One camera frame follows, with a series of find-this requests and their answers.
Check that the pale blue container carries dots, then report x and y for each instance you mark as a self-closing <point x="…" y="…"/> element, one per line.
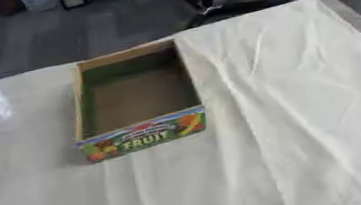
<point x="38" y="0"/>

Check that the tan cardboard box green inside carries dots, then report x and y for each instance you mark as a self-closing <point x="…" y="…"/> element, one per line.
<point x="136" y="97"/>

